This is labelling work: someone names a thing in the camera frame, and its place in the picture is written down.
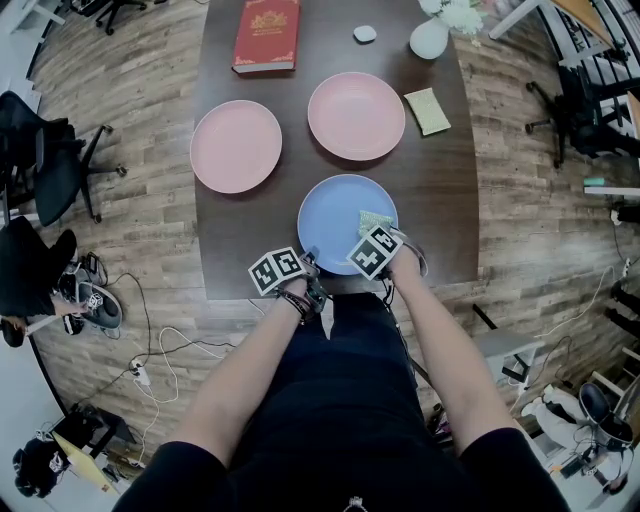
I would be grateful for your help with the green patterned sponge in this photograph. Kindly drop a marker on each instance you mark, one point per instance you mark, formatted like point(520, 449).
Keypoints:
point(372, 220)

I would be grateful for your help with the person's right forearm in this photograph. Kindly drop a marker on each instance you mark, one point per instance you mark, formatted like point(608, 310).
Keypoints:
point(450, 365)

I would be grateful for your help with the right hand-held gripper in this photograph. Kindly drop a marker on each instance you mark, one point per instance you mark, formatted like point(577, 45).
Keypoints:
point(372, 252)

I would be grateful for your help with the wooden desk white legs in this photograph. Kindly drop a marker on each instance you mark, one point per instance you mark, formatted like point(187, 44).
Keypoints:
point(580, 10)

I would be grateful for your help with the small metal buckle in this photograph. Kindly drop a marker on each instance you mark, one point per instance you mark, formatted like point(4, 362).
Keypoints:
point(355, 505)

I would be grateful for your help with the person's black clothing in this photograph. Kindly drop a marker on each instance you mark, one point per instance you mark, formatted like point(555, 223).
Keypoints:
point(345, 415)

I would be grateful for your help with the grey domed backpack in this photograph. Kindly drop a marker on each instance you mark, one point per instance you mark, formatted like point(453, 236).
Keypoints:
point(97, 300)

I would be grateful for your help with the pink bag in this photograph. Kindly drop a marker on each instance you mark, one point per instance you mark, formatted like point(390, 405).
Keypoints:
point(444, 425)

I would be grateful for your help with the black office chair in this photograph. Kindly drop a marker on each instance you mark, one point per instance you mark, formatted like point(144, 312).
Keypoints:
point(55, 175)
point(590, 125)
point(117, 10)

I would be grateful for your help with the red hardcover book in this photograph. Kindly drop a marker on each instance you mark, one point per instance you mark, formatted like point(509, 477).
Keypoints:
point(267, 35)

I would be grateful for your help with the white power strip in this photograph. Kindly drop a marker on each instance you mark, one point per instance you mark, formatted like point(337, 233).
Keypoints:
point(141, 375)

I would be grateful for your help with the white ceramic vase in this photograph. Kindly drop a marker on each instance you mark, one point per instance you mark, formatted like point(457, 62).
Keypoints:
point(430, 37)

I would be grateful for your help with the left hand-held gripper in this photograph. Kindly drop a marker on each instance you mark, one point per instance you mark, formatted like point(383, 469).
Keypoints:
point(275, 270)

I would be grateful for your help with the yellow green sponge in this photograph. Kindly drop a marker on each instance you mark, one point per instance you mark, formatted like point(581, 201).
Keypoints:
point(427, 111)

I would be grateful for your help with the white vase with flowers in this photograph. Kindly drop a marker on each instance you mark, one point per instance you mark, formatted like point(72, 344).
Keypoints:
point(457, 17)

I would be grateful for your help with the yellow board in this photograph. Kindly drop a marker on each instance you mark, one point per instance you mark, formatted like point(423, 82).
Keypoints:
point(82, 462)

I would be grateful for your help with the pink plate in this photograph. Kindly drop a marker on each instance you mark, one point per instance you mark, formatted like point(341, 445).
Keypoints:
point(236, 146)
point(356, 116)

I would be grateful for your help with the small white oval case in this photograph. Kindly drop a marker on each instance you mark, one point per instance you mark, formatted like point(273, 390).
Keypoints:
point(365, 34)

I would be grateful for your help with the person's left forearm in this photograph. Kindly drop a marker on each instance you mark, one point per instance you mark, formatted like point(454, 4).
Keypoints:
point(240, 385)

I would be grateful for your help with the blue plate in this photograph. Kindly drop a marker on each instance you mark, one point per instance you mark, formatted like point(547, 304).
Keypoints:
point(330, 220)

